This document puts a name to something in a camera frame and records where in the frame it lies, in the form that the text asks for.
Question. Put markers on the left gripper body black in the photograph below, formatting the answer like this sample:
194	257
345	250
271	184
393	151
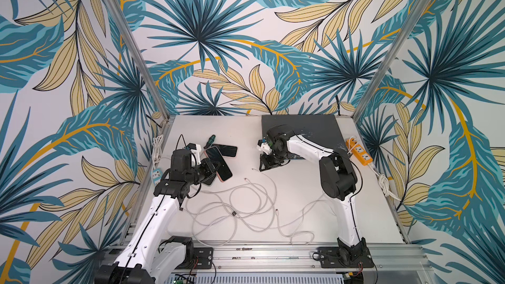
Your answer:
207	169

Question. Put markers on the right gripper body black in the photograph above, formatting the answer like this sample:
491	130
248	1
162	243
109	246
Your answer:
269	158

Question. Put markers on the phone with pink case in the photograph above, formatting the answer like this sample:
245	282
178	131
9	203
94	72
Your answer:
222	169

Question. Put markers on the phone with white case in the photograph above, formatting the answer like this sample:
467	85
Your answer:
227	150

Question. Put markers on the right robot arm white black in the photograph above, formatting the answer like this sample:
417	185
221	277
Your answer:
337	177

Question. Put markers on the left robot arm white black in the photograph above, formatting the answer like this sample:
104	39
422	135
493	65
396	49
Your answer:
147	258

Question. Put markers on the green black screwdriver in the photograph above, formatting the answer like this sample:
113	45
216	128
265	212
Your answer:
209	142

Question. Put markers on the teal power strip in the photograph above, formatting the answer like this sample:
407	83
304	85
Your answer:
156	176

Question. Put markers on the orange power strip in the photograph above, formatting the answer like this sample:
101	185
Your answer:
355	149

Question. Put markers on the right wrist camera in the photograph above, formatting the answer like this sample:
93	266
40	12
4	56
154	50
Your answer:
264	146

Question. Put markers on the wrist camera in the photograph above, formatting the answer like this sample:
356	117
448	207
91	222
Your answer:
196	151
264	146

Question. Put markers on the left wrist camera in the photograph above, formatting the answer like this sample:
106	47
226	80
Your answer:
196	151

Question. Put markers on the grey network switch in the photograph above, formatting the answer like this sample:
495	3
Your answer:
320	129

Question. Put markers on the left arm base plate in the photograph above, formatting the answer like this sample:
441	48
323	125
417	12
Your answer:
198	259

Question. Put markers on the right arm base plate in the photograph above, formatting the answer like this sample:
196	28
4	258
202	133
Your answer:
343	257

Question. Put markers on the aluminium front rail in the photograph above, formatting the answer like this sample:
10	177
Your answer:
276	257

